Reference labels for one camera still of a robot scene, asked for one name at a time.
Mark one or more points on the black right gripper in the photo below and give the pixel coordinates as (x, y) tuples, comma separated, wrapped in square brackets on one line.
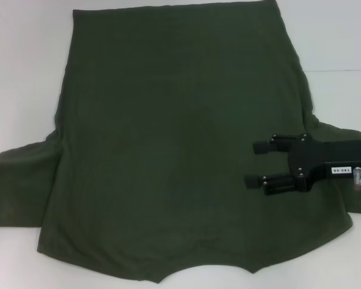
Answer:
[(319, 156)]

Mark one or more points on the dark green t-shirt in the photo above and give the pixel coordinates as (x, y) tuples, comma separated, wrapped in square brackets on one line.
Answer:
[(168, 120)]

